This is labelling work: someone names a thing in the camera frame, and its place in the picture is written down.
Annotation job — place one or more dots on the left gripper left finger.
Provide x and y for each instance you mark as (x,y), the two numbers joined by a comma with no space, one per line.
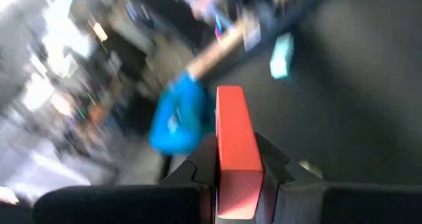
(132,204)

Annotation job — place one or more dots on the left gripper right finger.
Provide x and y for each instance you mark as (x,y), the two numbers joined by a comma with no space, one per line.
(346,204)

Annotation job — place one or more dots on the red long block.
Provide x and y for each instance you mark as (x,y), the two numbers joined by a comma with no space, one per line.
(237,145)

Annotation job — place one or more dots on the mint long block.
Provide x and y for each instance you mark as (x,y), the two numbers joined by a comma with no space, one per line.
(282,56)

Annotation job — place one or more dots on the blue plastic bin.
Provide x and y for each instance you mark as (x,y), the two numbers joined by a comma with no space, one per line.
(179,118)

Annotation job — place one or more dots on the black table mat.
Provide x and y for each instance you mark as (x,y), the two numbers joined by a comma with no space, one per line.
(346,102)

